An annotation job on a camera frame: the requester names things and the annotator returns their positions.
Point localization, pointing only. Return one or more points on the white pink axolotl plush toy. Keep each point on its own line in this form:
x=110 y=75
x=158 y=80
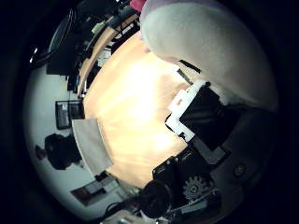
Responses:
x=211 y=49

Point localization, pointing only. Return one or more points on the wooden side desk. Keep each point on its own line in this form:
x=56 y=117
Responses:
x=99 y=49

